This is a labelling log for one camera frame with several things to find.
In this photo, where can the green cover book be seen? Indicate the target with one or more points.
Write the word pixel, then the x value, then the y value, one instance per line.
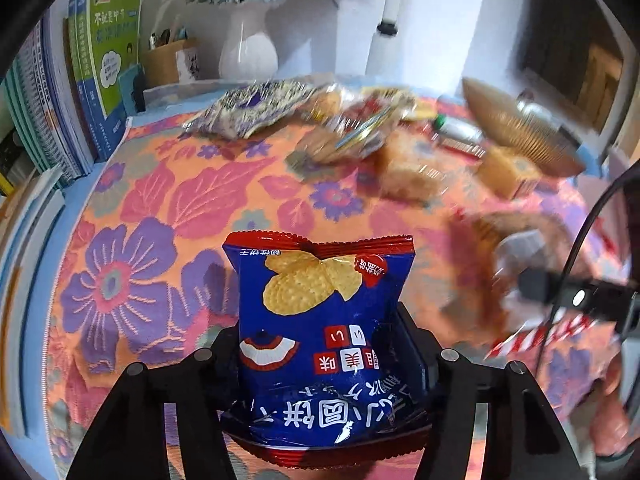
pixel 112 35

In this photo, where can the brown ribbed bowl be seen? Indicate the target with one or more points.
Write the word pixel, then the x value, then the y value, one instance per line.
pixel 520 125

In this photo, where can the teal small booklet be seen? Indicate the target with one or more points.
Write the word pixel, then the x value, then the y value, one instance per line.
pixel 131 90

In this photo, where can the wooden pen holder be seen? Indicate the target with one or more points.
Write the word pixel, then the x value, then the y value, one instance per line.
pixel 165 65

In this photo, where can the red white striped snack packet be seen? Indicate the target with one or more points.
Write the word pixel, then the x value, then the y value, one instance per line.
pixel 505 260

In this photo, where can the blue biscuit snack packet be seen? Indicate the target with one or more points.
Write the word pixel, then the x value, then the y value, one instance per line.
pixel 320 320

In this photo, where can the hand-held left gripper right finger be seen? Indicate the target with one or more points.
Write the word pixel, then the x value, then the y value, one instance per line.
pixel 415 345

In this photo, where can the brown biscuit packet red tray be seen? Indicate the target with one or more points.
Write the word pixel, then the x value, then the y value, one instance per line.
pixel 507 172

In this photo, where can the floral tablecloth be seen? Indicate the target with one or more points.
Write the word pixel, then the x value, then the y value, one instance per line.
pixel 150 200

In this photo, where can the brown cake packet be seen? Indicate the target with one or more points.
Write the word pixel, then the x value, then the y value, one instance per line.
pixel 410 167

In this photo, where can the green white snack packet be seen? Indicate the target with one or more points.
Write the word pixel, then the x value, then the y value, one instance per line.
pixel 457 135

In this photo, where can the person's right hand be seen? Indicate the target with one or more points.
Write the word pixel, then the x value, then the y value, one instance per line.
pixel 607 410

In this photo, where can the flat stack of books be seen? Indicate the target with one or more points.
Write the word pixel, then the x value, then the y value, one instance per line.
pixel 25 260

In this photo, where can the purple white snack packet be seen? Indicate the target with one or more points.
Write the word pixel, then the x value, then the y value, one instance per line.
pixel 245 107

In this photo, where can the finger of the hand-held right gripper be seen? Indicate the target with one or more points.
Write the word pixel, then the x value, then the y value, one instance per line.
pixel 535 285

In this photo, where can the row of spiral-bound books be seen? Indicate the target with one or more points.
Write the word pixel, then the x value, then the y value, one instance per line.
pixel 45 110

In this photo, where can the orange red snack packet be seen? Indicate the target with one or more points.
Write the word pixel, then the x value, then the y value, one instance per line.
pixel 360 127

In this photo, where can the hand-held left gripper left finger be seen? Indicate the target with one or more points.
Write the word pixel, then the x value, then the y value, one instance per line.
pixel 225 360

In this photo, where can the white vase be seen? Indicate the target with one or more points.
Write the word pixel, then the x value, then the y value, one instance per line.
pixel 247 55

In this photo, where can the bunch of pens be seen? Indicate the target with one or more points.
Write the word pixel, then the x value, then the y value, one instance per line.
pixel 167 35

